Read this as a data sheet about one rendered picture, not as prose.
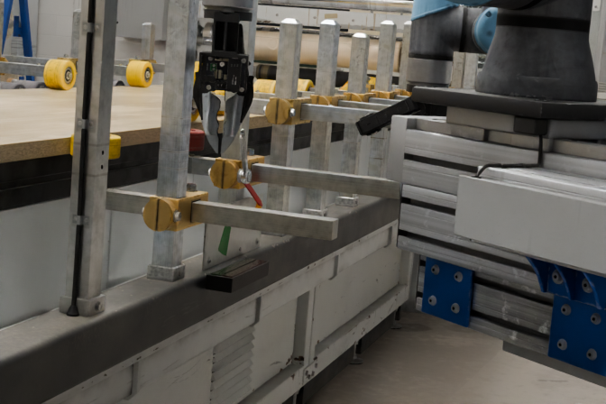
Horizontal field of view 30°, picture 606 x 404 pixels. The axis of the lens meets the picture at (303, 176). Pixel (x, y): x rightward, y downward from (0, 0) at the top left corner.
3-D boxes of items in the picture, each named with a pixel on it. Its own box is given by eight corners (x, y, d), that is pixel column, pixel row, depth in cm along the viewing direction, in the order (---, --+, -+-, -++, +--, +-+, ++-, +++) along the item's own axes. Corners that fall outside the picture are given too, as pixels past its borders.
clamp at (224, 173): (262, 183, 207) (265, 156, 206) (235, 190, 194) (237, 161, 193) (234, 179, 209) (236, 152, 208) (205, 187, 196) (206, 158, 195)
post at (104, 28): (105, 310, 154) (124, -24, 148) (87, 317, 149) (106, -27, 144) (75, 305, 155) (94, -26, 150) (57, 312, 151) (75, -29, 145)
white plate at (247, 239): (261, 246, 209) (265, 193, 208) (205, 270, 185) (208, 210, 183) (258, 246, 209) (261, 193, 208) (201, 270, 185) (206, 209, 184)
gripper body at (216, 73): (194, 93, 163) (199, 8, 161) (198, 89, 171) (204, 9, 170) (247, 96, 163) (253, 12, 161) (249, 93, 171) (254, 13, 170)
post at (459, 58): (453, 186, 391) (466, 47, 385) (451, 187, 388) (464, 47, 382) (443, 185, 392) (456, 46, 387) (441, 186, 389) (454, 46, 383)
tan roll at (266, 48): (532, 84, 444) (536, 52, 442) (528, 84, 432) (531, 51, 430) (198, 54, 488) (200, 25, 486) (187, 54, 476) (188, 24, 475)
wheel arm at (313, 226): (336, 243, 173) (339, 215, 173) (330, 246, 170) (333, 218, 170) (86, 208, 187) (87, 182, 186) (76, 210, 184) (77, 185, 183)
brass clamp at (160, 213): (209, 223, 184) (212, 192, 183) (174, 234, 171) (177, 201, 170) (175, 217, 185) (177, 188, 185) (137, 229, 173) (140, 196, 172)
